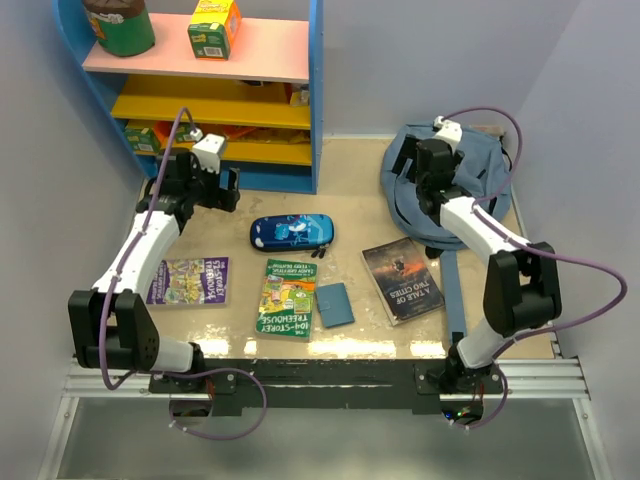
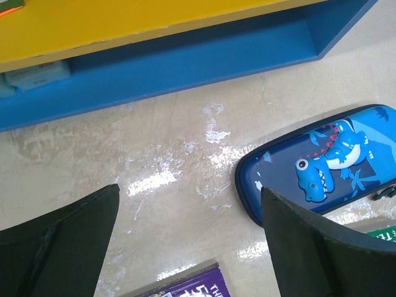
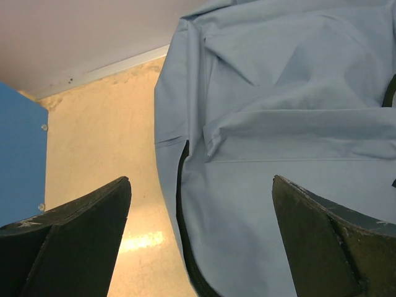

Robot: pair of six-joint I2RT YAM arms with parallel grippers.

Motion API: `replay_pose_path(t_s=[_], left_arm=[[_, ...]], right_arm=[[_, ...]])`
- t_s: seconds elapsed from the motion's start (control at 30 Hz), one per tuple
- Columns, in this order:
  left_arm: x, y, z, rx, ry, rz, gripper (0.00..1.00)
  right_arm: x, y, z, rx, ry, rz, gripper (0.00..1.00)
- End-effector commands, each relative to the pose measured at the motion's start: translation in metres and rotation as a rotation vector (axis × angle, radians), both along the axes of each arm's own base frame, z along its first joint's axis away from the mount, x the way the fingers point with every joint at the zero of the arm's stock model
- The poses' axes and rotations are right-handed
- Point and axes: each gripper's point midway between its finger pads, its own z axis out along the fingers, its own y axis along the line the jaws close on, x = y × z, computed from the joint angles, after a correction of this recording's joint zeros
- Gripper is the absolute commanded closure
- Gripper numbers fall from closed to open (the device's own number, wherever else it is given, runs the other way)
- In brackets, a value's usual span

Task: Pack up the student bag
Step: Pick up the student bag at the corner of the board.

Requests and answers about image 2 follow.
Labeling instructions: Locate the blue dinosaur pencil case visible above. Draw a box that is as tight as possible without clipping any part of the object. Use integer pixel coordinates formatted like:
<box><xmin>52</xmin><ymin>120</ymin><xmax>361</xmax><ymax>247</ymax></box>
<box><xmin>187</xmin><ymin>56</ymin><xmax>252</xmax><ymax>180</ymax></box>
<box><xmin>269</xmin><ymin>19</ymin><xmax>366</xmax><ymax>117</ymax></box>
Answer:
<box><xmin>235</xmin><ymin>104</ymin><xmax>395</xmax><ymax>225</ymax></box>

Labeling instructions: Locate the green storey treehouse book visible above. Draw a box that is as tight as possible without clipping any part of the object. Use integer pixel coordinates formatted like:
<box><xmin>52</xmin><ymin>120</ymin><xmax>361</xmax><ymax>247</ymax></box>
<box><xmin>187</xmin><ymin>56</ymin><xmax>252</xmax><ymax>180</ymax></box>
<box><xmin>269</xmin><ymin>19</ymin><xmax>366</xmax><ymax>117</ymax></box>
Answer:
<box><xmin>367</xmin><ymin>226</ymin><xmax>396</xmax><ymax>243</ymax></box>

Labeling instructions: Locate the light blue tissue pack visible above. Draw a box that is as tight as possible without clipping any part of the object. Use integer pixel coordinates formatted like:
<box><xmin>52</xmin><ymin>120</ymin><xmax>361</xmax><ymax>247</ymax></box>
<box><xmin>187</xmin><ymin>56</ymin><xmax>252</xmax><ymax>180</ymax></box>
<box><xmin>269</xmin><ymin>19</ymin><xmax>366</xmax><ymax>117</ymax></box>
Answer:
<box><xmin>0</xmin><ymin>73</ymin><xmax>16</xmax><ymax>98</ymax></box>

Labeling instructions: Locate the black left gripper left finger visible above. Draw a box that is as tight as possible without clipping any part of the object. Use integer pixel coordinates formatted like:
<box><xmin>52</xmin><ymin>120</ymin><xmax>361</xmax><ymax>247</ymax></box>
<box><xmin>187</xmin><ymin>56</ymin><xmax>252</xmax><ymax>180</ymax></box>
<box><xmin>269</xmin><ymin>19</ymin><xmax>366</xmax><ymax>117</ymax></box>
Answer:
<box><xmin>1</xmin><ymin>184</ymin><xmax>119</xmax><ymax>296</ymax></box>

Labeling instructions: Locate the blue shelf unit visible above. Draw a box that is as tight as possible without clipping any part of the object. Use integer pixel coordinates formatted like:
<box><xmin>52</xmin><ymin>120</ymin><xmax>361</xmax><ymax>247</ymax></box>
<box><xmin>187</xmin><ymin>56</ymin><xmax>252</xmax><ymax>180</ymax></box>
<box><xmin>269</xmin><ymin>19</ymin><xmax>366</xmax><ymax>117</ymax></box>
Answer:
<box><xmin>1</xmin><ymin>1</ymin><xmax>373</xmax><ymax>131</ymax></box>

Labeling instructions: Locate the purple storey treehouse book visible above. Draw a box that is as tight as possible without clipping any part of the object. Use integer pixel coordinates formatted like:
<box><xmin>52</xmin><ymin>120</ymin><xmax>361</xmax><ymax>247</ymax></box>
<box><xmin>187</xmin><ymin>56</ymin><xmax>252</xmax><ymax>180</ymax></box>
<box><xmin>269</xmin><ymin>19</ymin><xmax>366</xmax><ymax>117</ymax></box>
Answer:
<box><xmin>124</xmin><ymin>262</ymin><xmax>231</xmax><ymax>297</ymax></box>

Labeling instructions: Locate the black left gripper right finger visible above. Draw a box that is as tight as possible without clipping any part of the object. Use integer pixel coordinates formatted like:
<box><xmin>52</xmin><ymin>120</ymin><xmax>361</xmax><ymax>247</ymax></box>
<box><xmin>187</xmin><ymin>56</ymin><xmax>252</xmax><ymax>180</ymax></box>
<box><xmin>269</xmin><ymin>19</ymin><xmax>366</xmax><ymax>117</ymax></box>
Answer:
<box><xmin>261</xmin><ymin>188</ymin><xmax>395</xmax><ymax>296</ymax></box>

